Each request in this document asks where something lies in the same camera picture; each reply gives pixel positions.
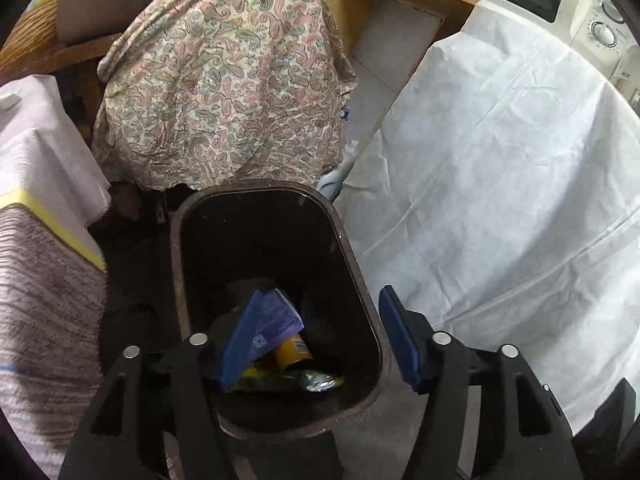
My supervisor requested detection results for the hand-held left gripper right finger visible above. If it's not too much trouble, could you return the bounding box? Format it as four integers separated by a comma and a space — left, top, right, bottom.
378, 285, 583, 480

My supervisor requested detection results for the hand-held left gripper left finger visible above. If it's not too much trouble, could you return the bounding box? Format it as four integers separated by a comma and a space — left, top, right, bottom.
59, 289, 268, 480

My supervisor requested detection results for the yellow wrapper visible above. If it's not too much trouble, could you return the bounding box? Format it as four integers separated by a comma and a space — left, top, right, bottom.
227, 365, 303, 395

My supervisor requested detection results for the purple snack packet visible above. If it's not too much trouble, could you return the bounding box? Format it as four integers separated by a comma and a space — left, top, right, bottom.
252, 287, 304, 358

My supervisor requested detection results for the yellow drink can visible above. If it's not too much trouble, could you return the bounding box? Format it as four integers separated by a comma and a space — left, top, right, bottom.
272, 332, 315, 371

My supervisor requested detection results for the silver foil wrapper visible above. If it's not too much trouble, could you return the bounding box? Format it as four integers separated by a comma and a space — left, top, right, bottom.
299, 369, 346, 396

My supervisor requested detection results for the dark brown trash bin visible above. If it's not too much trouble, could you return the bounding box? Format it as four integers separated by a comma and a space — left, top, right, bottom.
169, 180, 393, 438

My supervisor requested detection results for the white cloth cover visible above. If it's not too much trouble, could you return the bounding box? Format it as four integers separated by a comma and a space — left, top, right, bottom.
332, 0, 640, 433

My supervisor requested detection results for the paisley patterned cloth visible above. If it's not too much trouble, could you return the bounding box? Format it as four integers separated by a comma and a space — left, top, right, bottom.
91, 0, 358, 192

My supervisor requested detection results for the wooden cabinet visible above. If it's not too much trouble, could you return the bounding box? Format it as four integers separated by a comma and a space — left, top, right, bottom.
325, 0, 482, 131

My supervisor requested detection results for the beige and brown cooker pot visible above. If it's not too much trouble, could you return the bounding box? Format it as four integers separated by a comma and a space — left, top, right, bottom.
55, 0, 186, 46

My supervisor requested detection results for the woven wicker basket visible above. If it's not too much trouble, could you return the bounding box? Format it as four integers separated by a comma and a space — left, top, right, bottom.
0, 0, 66, 56

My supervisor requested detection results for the white microwave oven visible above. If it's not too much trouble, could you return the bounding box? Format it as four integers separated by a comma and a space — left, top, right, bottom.
440, 0, 636, 78

